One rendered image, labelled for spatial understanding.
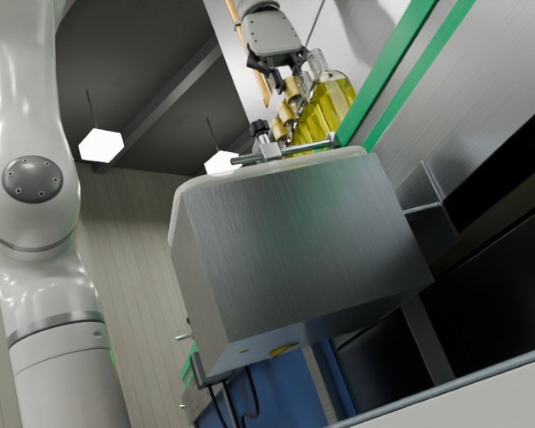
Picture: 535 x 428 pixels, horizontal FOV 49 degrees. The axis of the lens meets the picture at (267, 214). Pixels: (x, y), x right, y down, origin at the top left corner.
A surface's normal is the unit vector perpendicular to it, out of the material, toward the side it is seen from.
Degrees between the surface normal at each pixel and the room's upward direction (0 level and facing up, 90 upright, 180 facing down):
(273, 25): 91
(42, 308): 89
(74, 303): 89
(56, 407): 90
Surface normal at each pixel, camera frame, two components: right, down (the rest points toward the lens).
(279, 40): 0.25, -0.33
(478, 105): -0.92, 0.21
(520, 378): -0.67, -0.05
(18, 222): 0.05, 0.58
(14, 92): 0.02, -0.47
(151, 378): 0.67, -0.47
